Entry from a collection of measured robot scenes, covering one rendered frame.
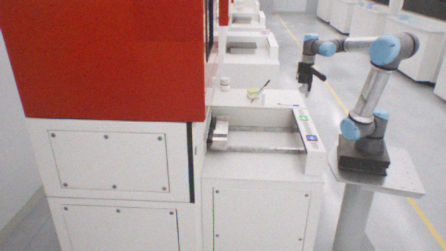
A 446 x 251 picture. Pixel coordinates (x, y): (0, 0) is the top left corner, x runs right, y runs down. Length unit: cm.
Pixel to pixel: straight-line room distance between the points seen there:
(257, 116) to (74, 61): 124
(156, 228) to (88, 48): 88
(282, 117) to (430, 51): 445
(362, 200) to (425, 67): 460
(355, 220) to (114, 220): 133
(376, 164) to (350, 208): 34
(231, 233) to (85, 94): 107
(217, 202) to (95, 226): 61
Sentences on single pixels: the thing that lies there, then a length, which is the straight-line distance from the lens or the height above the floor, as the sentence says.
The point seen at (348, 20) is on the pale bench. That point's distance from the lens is 1040.
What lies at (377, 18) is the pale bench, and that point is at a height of 78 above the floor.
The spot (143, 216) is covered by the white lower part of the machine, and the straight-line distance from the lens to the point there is 164.
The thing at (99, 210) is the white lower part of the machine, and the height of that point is 76.
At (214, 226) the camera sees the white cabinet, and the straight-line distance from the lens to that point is 189.
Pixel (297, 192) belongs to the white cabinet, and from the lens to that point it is 175.
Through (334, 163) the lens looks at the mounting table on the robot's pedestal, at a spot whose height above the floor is 82.
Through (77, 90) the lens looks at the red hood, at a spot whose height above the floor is 135.
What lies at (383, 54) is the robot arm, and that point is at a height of 147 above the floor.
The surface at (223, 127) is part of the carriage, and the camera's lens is 206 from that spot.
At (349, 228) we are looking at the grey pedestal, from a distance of 216.
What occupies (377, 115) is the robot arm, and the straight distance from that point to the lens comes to 180.
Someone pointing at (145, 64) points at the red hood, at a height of 146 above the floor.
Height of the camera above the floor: 179
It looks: 26 degrees down
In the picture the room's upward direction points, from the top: straight up
